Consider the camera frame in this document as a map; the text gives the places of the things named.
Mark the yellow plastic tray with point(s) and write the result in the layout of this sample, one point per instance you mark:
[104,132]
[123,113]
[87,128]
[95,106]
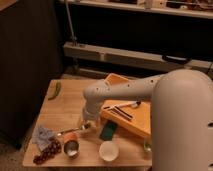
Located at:
[139,125]

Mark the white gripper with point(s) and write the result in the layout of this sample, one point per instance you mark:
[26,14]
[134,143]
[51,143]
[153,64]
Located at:
[90,115]

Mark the metal pole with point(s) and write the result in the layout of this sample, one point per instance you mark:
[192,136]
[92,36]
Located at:
[73,38]

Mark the green sponge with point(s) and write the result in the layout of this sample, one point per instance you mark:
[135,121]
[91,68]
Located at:
[108,131]

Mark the blue crumpled cloth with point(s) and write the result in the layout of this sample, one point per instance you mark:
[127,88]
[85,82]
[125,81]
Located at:
[41,137]

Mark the dark striped utensil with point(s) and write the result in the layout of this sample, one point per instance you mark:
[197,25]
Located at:
[119,111]

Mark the bunch of dark grapes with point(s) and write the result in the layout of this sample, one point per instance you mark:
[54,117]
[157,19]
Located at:
[49,152]

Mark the upper shelf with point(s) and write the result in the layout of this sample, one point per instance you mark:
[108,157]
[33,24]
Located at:
[147,6]

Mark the grey metal beam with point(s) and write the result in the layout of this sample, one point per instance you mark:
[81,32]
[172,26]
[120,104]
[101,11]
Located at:
[130,58]

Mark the green cup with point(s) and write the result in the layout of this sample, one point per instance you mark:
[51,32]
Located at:
[148,145]

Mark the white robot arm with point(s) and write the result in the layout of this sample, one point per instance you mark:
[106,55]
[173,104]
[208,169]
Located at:
[181,115]

